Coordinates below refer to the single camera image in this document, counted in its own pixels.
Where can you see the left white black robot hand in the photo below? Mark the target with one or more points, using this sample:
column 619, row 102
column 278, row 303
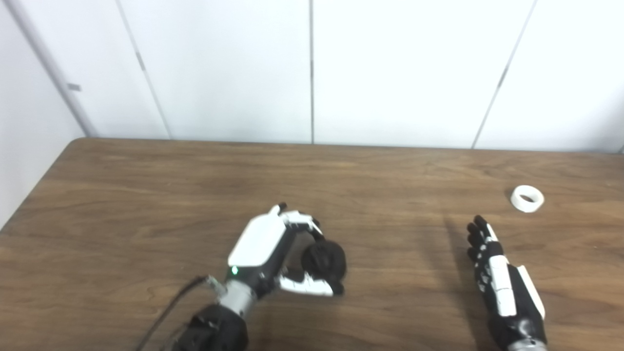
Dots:
column 256, row 243

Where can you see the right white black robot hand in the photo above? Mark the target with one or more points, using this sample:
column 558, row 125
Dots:
column 502, row 287

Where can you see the round black stepped part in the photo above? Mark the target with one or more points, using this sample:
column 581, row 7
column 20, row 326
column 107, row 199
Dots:
column 326, row 258

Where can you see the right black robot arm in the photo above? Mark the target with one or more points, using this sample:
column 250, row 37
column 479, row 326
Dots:
column 529, row 347

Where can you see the small grey wall tape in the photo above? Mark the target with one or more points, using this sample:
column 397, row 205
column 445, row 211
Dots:
column 74, row 87

